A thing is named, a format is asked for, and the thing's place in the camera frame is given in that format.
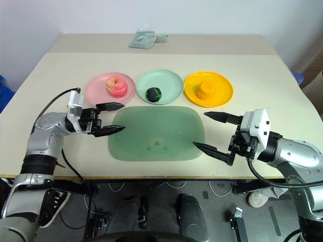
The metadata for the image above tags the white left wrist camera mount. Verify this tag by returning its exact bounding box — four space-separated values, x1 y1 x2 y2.
66 90 85 133

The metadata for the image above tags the pink plate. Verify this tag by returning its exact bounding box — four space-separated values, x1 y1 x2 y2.
84 72 136 106

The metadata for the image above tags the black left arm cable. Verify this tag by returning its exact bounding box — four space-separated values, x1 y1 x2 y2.
30 87 92 202

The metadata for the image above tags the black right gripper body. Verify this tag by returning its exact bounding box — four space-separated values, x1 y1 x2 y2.
228 126 258 159

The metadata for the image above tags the yellow plate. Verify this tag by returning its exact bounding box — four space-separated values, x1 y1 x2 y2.
183 71 234 108

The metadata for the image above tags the yellow orange round item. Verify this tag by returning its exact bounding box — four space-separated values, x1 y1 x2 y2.
195 80 215 101

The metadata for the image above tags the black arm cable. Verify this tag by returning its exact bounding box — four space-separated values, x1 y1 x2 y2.
30 87 92 202
247 150 323 189

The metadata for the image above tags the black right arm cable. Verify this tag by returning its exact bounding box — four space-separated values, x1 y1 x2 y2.
247 150 323 189

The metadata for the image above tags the blue round container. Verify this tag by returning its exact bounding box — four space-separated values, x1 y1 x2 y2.
293 72 306 89

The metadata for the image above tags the brown cardboard box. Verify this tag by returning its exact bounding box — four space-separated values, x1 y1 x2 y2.
301 70 323 123

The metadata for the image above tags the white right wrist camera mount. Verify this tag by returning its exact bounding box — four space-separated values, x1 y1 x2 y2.
239 108 272 158

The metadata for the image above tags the clear plastic bag pack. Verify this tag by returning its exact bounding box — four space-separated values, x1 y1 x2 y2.
128 30 169 50

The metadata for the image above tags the black and white sneaker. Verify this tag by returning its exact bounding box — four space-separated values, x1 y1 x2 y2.
37 189 72 228

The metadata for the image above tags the green rectangular tray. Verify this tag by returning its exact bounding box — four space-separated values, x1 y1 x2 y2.
108 105 206 162

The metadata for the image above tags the light green plate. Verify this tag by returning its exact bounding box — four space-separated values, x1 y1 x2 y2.
136 69 184 105

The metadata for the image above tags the black metal table foot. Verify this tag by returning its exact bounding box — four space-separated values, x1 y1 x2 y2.
229 206 250 242
83 213 113 239

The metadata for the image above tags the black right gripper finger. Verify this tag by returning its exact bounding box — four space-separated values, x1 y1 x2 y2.
203 111 244 126
192 141 237 167

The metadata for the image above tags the dark green round item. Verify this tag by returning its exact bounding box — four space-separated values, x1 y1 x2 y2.
145 87 162 103

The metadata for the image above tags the red apple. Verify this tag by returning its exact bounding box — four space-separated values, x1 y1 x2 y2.
105 75 128 99

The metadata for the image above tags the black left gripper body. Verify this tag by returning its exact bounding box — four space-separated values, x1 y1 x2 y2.
78 106 103 135

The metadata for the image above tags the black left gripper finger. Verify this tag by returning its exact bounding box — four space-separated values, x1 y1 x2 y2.
94 125 126 138
95 102 125 113

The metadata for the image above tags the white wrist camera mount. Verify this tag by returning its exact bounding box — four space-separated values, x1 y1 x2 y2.
239 108 272 158
66 90 85 133

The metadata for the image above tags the blue bag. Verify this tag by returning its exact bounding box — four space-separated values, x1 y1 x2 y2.
0 74 15 113

